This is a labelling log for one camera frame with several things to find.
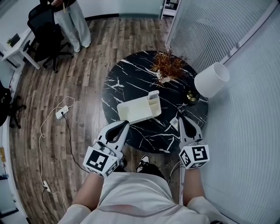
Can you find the black desk sign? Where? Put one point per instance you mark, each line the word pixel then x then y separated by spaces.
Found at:
pixel 15 39

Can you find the white desk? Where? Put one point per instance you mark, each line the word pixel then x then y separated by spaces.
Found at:
pixel 19 48

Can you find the round black marble table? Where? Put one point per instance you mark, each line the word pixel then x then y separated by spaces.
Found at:
pixel 135 87

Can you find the dried plant in white vase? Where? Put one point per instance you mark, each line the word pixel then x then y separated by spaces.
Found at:
pixel 168 65

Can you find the person's left forearm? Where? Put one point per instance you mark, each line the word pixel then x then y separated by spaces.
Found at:
pixel 89 192

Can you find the white shade table lamp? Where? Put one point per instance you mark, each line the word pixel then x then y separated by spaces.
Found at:
pixel 210 81

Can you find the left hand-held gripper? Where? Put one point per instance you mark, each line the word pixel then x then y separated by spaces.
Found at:
pixel 98 160

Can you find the small green potted plant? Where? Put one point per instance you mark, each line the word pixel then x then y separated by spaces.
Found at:
pixel 9 42

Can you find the person's right forearm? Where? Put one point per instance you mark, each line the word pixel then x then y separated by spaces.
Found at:
pixel 193 188

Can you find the white plastic tray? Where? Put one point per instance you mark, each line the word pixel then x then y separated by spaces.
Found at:
pixel 135 109

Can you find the black office chair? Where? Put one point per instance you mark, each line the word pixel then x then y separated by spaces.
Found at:
pixel 47 39
pixel 5 100

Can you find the small white remote control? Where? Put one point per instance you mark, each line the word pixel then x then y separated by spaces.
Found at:
pixel 174 121

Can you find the person's shoe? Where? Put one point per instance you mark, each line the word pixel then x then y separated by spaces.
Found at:
pixel 123 164
pixel 143 163

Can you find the white slatted window blinds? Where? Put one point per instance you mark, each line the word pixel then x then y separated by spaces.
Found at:
pixel 240 131

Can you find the wooden hanger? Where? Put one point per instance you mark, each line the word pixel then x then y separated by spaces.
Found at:
pixel 65 6

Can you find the black remote control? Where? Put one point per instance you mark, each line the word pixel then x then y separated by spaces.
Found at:
pixel 182 111

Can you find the person's left shoe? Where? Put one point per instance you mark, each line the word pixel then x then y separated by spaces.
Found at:
pixel 123 164

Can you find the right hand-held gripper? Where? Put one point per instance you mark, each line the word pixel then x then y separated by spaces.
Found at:
pixel 194 156

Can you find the person's white shirt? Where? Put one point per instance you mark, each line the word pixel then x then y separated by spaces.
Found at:
pixel 135 197

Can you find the person's right shoe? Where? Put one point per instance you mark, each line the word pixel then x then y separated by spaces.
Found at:
pixel 143 163

